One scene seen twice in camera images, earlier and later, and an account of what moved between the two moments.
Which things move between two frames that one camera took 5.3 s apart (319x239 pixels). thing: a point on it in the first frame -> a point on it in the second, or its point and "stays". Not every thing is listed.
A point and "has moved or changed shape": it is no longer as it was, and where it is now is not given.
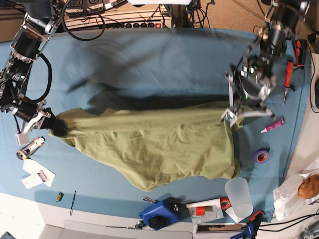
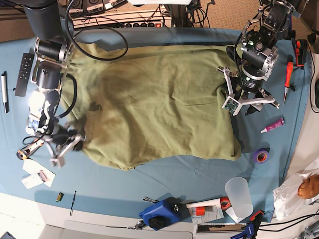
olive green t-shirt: (143, 146) has moved or changed shape
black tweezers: (72, 208) stays
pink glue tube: (273, 126) stays
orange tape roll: (225, 203) stays
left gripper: (36, 123) -> (61, 143)
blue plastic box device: (164, 212) stays
